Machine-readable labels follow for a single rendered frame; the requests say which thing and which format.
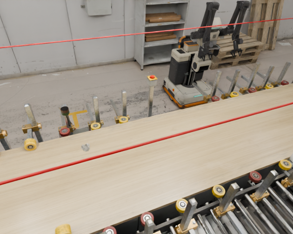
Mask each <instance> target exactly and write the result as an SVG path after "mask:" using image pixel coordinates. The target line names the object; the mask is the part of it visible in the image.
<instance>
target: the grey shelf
mask: <svg viewBox="0 0 293 234"><path fill-rule="evenodd" d="M189 4H190V0H135V22H134V33H147V32H156V31H166V30H172V29H173V30H175V29H185V28H186V21H187V16H188V10H189ZM170 12H174V13H177V15H181V19H180V21H172V22H159V23H149V22H148V21H146V22H145V18H146V14H147V13H170ZM168 32H170V31H168ZM173 34H175V35H176V38H175V39H165V40H157V41H150V42H145V34H136V35H134V62H135V61H137V62H138V63H139V64H140V65H141V70H143V66H144V65H149V64H155V63H163V62H169V61H171V57H172V56H171V54H172V49H176V48H178V46H179V45H178V41H179V38H178V37H182V36H184V35H185V30H177V31H173Z"/></svg>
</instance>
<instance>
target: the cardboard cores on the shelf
mask: <svg viewBox="0 0 293 234"><path fill-rule="evenodd" d="M180 19H181V15H177V13H174V12H170V13H147V14H146V18H145V22H146V21H148V22H149V23H159V22H172V21H180ZM175 38H176V35H175V34H173V32H160V33H148V34H145V42H150V41H157V40H165V39H175Z"/></svg>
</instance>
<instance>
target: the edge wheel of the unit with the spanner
mask: <svg viewBox="0 0 293 234"><path fill-rule="evenodd" d="M60 135H61V136H62V137H66V136H69V135H70V129H69V128H62V129H61V130H60Z"/></svg>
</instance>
